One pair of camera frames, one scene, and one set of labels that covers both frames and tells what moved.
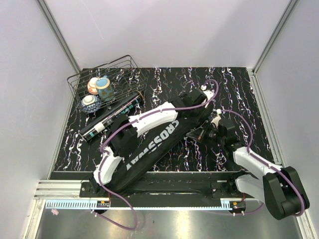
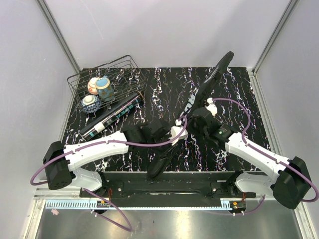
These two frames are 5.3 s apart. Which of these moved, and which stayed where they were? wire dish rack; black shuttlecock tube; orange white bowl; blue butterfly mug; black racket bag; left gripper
Moved: left gripper; black racket bag
Stayed: blue butterfly mug; wire dish rack; black shuttlecock tube; orange white bowl
